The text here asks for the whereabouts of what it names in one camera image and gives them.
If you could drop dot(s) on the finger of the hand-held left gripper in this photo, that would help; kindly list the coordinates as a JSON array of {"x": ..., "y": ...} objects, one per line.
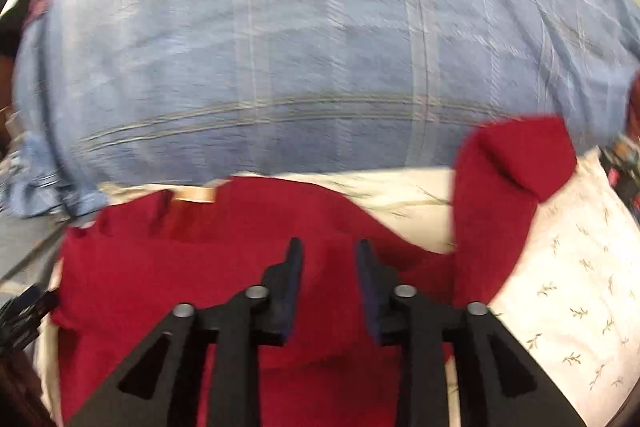
[{"x": 25, "y": 314}]

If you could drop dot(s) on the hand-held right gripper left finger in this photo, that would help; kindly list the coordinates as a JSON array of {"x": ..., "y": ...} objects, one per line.
[{"x": 292, "y": 287}]

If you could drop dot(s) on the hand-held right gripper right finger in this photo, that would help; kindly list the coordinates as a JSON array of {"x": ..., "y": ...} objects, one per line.
[{"x": 369, "y": 292}]

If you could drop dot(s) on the dark red small garment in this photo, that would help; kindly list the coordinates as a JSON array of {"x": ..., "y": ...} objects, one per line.
[{"x": 150, "y": 267}]

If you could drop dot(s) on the cream leaf print bedsheet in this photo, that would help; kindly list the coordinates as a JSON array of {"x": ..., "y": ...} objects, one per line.
[{"x": 575, "y": 282}]

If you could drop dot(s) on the blue plaid blanket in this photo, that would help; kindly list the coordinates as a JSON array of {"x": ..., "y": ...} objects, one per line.
[{"x": 300, "y": 57}]

